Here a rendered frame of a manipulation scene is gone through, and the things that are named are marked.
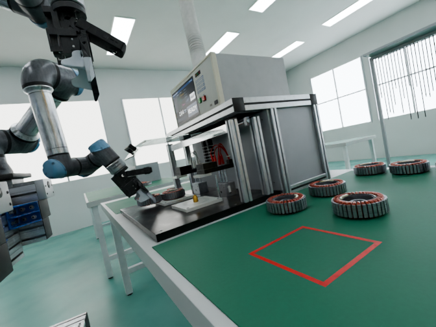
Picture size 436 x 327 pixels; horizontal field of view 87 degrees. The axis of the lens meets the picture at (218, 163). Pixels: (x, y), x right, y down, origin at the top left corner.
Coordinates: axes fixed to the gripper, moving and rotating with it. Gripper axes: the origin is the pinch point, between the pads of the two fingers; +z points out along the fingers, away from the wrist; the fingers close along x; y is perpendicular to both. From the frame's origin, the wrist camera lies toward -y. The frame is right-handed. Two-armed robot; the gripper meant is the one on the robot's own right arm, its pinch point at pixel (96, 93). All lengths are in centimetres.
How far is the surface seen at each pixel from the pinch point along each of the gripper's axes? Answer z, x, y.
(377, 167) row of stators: 37, 7, -90
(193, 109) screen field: -1, -35, -37
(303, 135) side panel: 20, -8, -71
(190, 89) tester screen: -10, -34, -37
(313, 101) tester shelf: 7, -8, -79
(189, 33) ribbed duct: -107, -160, -94
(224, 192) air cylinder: 36, -22, -38
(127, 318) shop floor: 115, -103, 13
